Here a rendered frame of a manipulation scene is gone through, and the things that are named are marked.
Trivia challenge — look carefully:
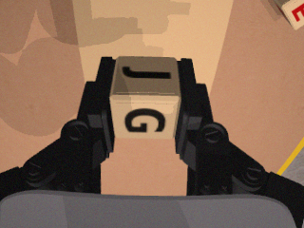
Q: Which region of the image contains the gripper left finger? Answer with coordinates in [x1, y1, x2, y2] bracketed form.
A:
[0, 57, 116, 201]

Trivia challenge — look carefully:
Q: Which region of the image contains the tan flat mat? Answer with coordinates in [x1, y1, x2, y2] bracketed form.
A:
[72, 0, 234, 95]

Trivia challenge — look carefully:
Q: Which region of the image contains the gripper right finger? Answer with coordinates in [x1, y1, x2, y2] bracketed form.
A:
[175, 58, 304, 228]

